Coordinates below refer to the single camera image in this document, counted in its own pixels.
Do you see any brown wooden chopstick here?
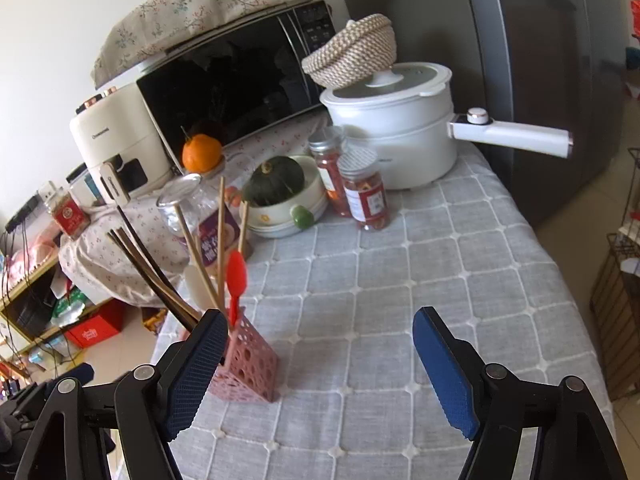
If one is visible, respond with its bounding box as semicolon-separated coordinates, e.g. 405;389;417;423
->
117;226;204;321
106;231;199;334

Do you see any pink perforated utensil basket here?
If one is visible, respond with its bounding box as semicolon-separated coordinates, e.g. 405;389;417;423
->
208;308;279;403

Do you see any black chopstick gold band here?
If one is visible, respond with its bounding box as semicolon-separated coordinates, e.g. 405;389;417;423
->
110;205;198;333

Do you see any white plastic spoon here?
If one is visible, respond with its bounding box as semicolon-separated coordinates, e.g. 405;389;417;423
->
183;264;214;311

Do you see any light bamboo chopstick green print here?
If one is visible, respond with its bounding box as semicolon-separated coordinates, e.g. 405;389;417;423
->
174;204;219;309

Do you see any red plastic spoon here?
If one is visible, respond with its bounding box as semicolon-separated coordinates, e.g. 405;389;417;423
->
226;250;247;330

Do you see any lone wooden chopstick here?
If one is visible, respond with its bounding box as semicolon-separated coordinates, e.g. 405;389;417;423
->
216;174;226;311

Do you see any red cardboard box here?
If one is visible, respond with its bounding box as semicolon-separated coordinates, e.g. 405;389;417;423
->
64;299;127;349

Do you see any grey checked tablecloth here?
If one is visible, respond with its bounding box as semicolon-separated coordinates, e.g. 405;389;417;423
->
106;144;616;480

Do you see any floral white cloth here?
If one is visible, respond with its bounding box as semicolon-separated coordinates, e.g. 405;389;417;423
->
58;110;330;307

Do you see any purple label nut jar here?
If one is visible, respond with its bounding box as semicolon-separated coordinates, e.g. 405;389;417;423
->
156;174;241;276

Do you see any small red tin jar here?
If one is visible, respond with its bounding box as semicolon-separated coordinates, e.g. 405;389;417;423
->
48;188;91;240

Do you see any red label dried fruit jar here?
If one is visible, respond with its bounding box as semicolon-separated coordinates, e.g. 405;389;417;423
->
337;146;388;231

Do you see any clear glass jar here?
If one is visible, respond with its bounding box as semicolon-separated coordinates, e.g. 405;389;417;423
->
210;153;258;209

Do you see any orange tangerine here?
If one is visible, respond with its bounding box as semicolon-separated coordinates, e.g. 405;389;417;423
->
181;132;222;174

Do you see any green kabocha squash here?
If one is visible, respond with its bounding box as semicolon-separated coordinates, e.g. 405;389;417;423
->
242;156;305;207

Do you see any cream air fryer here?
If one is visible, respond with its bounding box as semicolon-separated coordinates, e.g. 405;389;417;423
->
70;82;172;204

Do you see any white electric cooking pot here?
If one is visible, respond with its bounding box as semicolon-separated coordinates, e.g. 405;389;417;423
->
320;62;573;190

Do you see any goji berry jar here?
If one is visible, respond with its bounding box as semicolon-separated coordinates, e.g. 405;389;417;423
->
307;126;350;217

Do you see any black microwave oven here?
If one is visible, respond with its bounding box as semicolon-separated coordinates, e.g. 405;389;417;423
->
137;0;349;167

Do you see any dark grey refrigerator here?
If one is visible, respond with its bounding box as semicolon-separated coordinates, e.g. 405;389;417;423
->
346;0;626;226

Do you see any floral microwave cover cloth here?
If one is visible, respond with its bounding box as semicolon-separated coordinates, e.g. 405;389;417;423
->
91;0;306;89

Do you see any black wire rack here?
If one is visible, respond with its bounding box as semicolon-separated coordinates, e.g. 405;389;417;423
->
590;148;639;400

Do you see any white bowl green handle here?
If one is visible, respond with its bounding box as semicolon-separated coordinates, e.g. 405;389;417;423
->
247;155;329;238

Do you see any woven rope basket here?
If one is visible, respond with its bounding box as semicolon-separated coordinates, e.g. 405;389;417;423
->
302;13;397;90

